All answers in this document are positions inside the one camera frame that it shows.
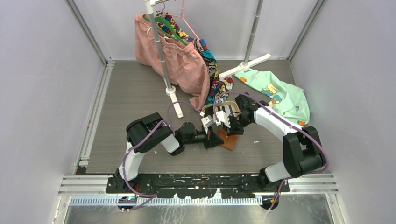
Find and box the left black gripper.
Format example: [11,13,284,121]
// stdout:
[184,125,224,149]

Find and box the brown leather card holder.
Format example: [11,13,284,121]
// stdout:
[217,129,239,151]

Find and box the beige oval card tray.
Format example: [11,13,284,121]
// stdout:
[200,101,240,118]

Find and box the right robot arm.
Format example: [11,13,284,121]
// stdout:
[225,93,327,192]

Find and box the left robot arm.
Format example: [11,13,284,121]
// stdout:
[115,112,224,193]

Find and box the colourful comic print garment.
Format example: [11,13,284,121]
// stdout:
[156,11,234,104]

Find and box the mint cartoon print cloth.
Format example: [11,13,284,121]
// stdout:
[234,69,310,126]

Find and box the pink skirt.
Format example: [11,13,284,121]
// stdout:
[134,14,210,109]

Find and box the green clothes hanger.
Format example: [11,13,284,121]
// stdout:
[154,16,188,46]

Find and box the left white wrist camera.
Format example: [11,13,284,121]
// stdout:
[200,112,214,134]

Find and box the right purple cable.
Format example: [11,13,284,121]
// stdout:
[212,91,330,212]

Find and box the purple cable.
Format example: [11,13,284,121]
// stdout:
[212,91,330,212]
[121,101,205,211]

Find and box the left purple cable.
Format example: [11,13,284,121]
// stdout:
[121,101,205,211]

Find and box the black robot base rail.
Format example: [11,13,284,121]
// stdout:
[106,173,290,200]

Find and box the white clothes rack right post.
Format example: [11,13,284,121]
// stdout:
[219,0,271,79]

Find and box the white clothes rack post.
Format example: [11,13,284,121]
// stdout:
[219,0,271,79]
[143,0,184,118]

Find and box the white clothes rack left post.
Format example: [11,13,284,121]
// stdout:
[143,0,184,118]

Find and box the pink wire hanger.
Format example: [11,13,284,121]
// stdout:
[169,0,201,40]

